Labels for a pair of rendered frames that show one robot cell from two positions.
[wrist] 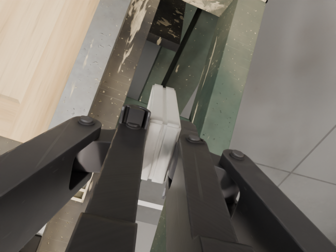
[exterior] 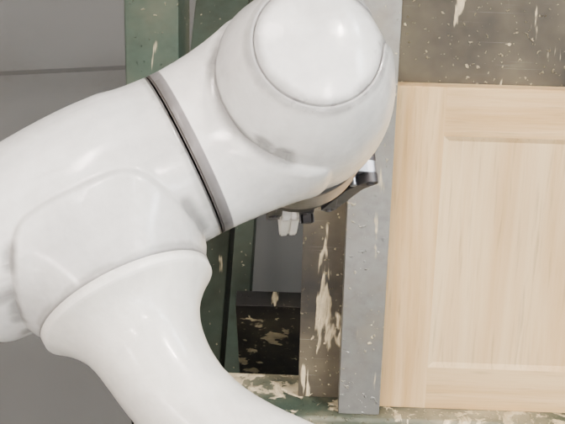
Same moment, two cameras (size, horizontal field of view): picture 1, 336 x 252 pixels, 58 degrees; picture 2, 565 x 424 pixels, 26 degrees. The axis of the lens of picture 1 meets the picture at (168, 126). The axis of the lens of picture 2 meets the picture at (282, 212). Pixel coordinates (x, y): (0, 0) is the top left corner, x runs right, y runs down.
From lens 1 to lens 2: 0.88 m
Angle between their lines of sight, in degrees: 12
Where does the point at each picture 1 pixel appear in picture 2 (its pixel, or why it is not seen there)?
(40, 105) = (417, 143)
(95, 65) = (360, 222)
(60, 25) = (427, 261)
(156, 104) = (294, 225)
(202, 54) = not seen: hidden behind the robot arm
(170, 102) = (285, 228)
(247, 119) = not seen: outside the picture
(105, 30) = (363, 276)
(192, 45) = (209, 314)
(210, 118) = not seen: hidden behind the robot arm
